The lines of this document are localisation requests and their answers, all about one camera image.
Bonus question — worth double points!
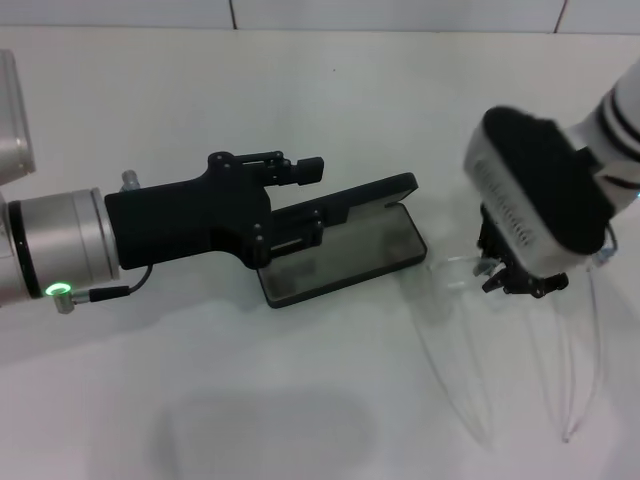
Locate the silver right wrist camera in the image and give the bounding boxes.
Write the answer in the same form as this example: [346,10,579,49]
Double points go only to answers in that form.
[462,105,619,271]

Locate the clear white glasses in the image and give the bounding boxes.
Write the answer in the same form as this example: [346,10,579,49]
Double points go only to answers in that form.
[413,254,601,446]

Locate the black glasses case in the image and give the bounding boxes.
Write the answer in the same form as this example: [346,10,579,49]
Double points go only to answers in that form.
[257,172,429,310]

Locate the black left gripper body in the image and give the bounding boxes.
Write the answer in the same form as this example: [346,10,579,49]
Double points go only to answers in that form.
[103,152,274,271]

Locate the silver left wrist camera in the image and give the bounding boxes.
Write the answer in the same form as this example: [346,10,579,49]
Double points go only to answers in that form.
[0,48,37,186]

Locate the black cable silver plug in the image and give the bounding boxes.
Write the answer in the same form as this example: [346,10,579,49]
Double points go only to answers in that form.
[592,224,621,266]
[53,264,154,315]

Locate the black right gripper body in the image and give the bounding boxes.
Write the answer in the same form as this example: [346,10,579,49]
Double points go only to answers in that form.
[477,202,546,301]

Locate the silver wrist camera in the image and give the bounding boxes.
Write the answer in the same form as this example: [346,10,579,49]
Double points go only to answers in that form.
[462,105,619,271]
[0,48,37,186]

